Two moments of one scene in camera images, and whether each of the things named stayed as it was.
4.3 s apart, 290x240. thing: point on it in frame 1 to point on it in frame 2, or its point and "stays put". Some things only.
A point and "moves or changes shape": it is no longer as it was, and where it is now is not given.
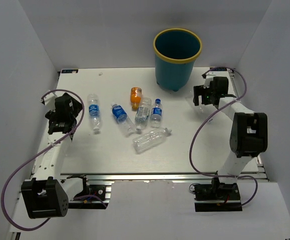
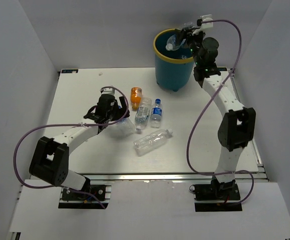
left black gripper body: (77, 107) to (111, 114)
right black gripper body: (206, 96) to (196, 41)
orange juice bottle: (135, 95) stays put
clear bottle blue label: (94, 111) moves or changes shape
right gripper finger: (198, 90) to (181, 35)
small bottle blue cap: (156, 115) stays put
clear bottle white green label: (142, 113) stays put
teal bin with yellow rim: (176, 50) stays put
